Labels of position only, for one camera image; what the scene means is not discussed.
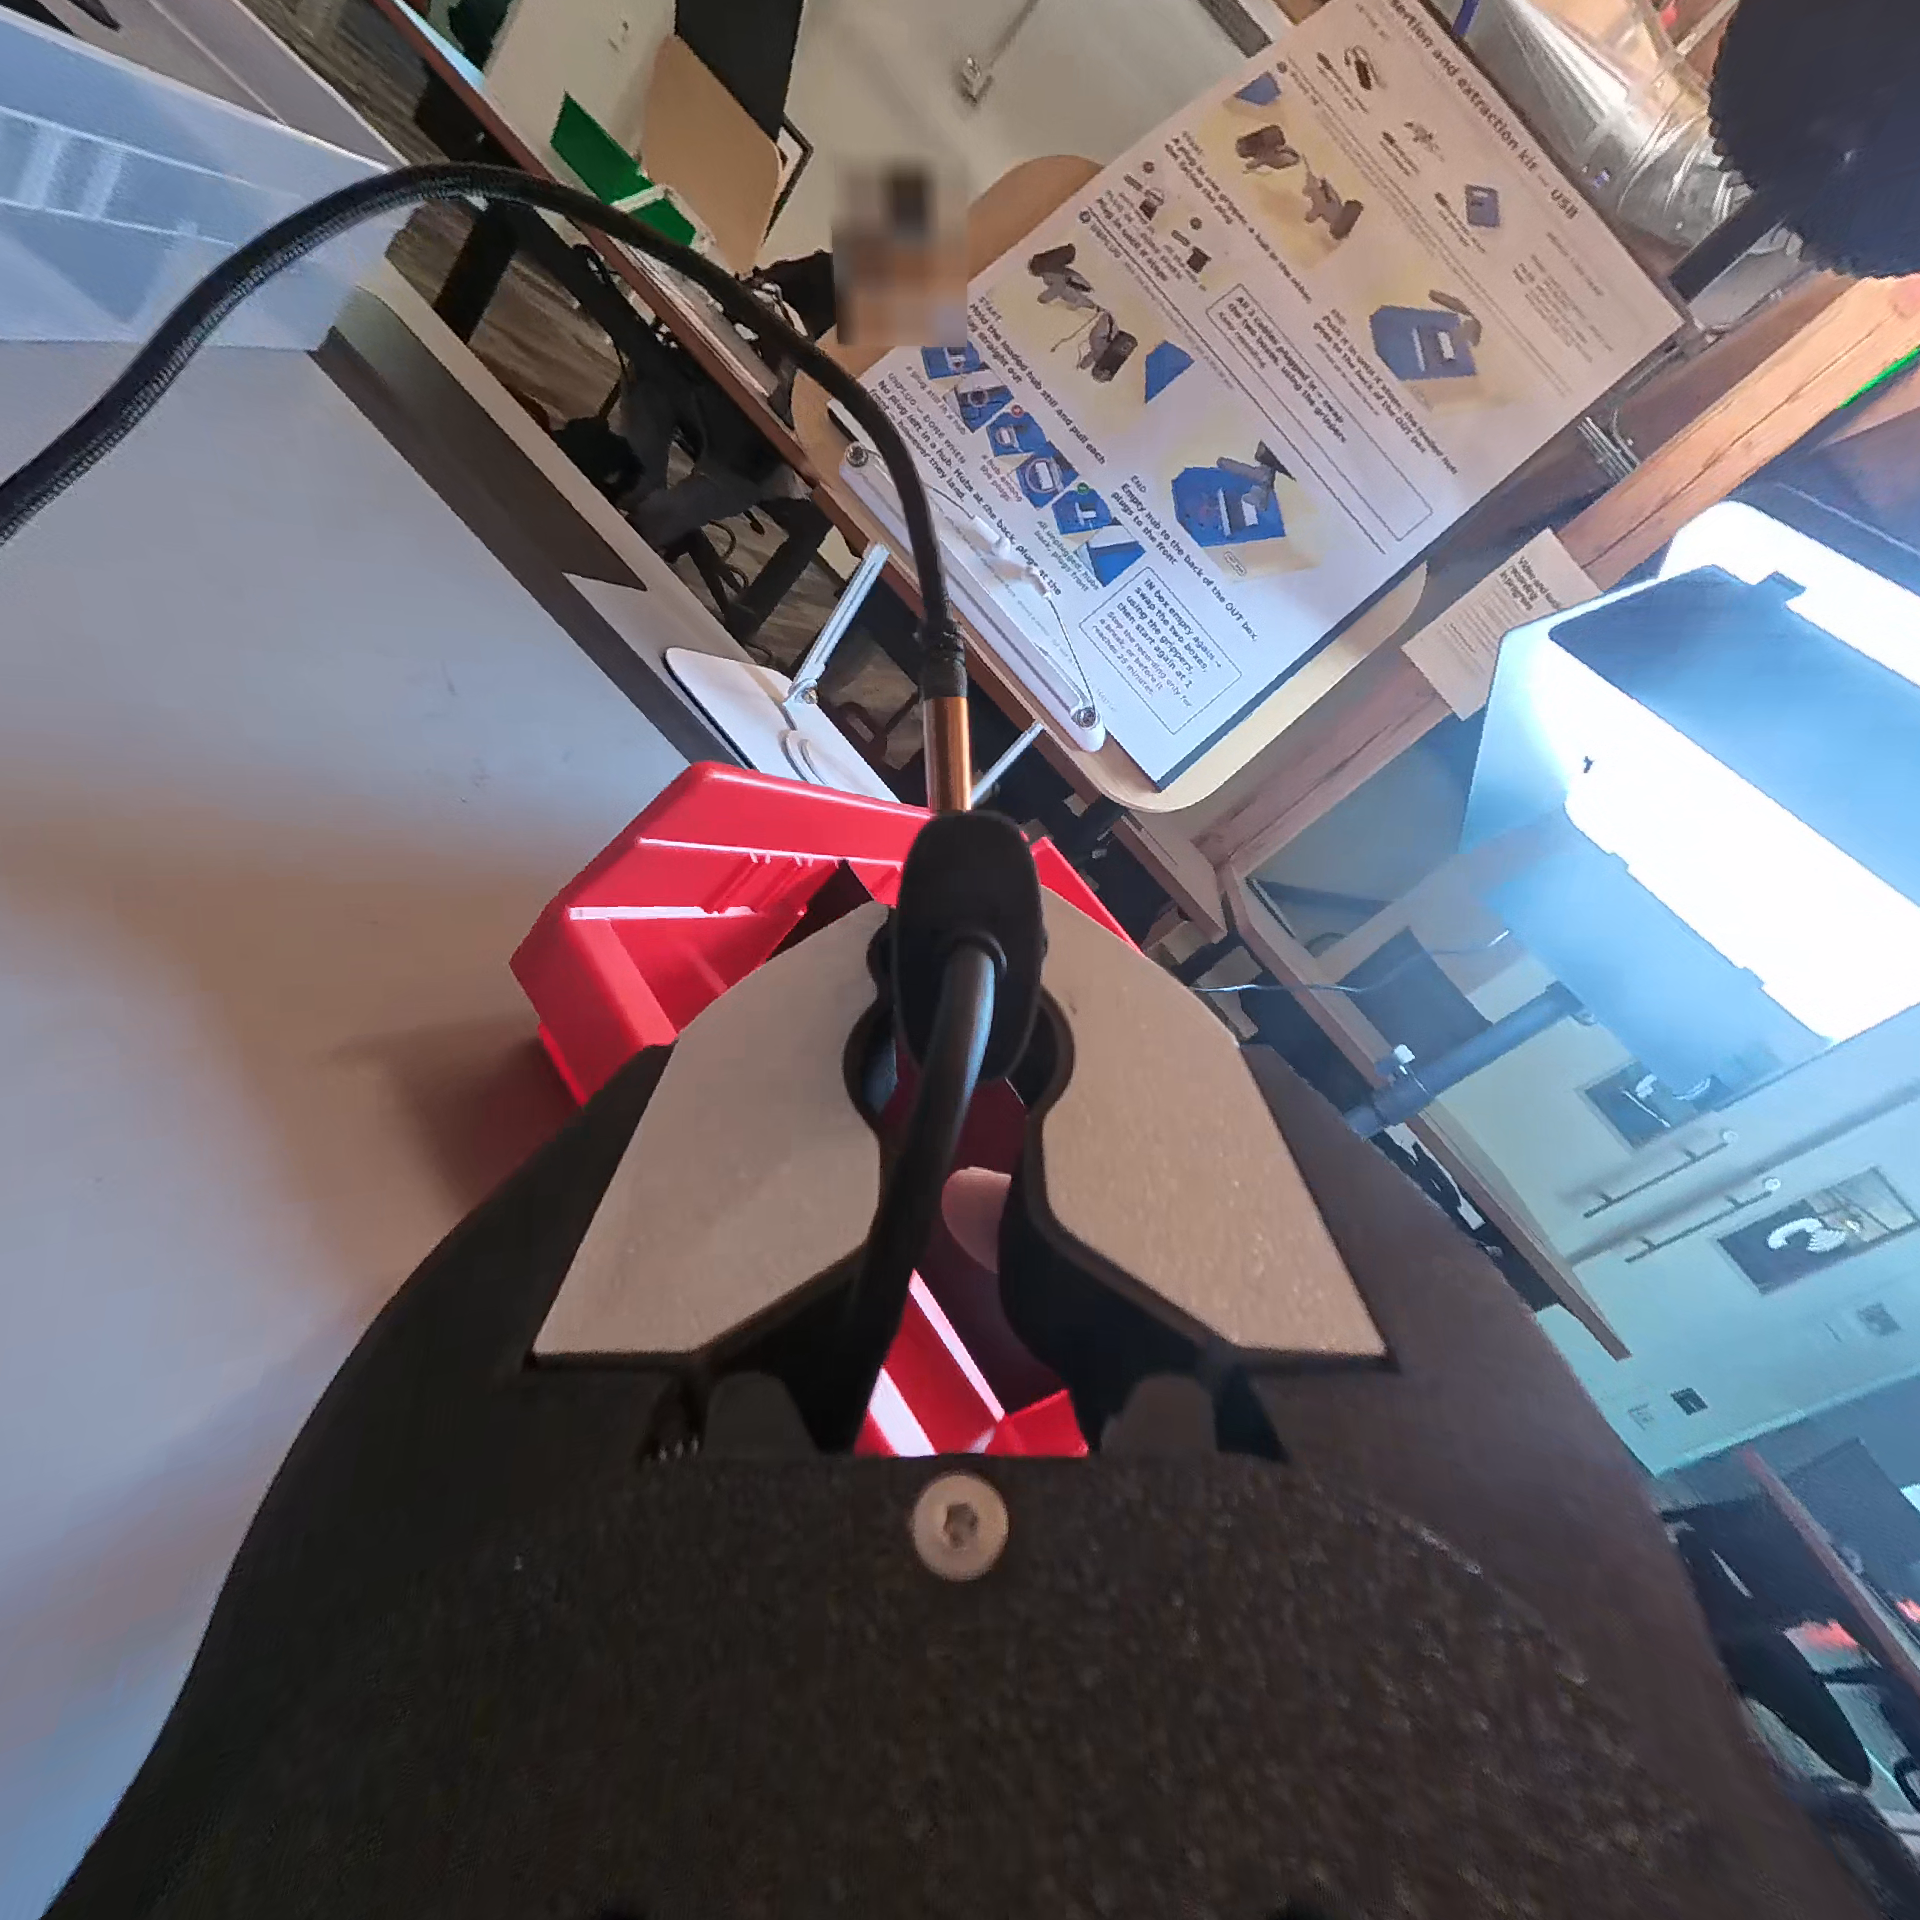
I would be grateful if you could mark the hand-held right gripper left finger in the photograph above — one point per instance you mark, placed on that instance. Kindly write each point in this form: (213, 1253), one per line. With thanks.
(721, 1185)

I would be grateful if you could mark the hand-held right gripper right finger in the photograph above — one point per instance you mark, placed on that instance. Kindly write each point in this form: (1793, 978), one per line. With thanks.
(1184, 1185)

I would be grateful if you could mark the red plastic bin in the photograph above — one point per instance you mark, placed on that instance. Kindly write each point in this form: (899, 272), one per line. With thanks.
(662, 930)

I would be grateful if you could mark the black rounded usb hub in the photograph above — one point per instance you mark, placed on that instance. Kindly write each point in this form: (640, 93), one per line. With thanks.
(968, 886)

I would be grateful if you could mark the clear plastic storage box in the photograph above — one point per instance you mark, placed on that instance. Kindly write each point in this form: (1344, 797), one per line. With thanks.
(150, 181)

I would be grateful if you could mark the white document stand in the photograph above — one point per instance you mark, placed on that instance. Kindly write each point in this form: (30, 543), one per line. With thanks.
(721, 690)

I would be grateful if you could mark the paper note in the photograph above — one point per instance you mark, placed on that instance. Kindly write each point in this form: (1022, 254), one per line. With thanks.
(1500, 622)

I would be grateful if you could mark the white printer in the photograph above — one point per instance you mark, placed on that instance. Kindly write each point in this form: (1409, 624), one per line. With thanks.
(1651, 721)

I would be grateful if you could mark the printed instruction sheet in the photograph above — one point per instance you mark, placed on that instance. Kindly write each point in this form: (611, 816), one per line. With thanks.
(1350, 299)

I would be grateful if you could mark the wooden desk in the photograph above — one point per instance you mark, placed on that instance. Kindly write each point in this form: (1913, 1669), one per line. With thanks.
(1724, 450)

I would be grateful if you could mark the green bin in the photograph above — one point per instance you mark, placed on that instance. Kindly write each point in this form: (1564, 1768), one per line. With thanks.
(600, 159)

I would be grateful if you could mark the black fuzzy object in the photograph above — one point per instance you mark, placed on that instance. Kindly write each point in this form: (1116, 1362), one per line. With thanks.
(1829, 120)

